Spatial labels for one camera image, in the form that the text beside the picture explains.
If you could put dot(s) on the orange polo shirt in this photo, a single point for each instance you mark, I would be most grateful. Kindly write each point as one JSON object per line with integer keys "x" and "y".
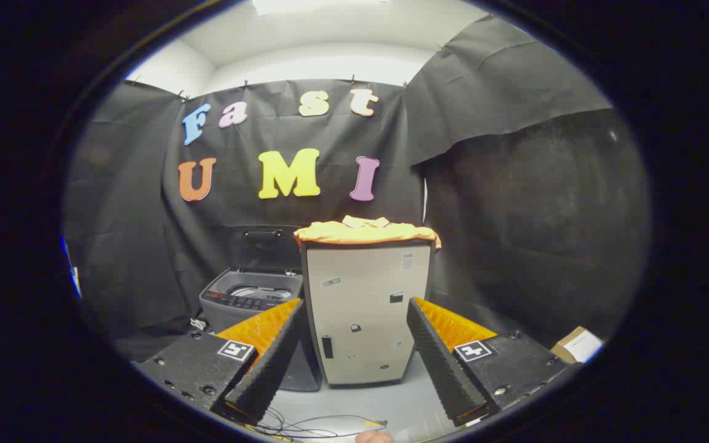
{"x": 360, "y": 234}

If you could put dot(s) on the cardboard box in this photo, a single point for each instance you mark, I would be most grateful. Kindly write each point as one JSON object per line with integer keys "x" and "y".
{"x": 576, "y": 346}

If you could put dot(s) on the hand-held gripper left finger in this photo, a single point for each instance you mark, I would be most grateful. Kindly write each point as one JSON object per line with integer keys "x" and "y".
{"x": 274, "y": 363}

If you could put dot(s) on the grey cabinet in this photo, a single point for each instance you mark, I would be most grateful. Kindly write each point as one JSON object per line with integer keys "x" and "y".
{"x": 360, "y": 307}

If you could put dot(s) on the black backdrop cloth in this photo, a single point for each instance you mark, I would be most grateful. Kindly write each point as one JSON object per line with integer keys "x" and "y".
{"x": 237, "y": 209}

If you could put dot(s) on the grey washing machine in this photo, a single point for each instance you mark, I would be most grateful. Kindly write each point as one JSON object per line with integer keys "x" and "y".
{"x": 250, "y": 301}

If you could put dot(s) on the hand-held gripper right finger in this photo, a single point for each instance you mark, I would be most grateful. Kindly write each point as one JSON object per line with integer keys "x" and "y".
{"x": 440, "y": 363}

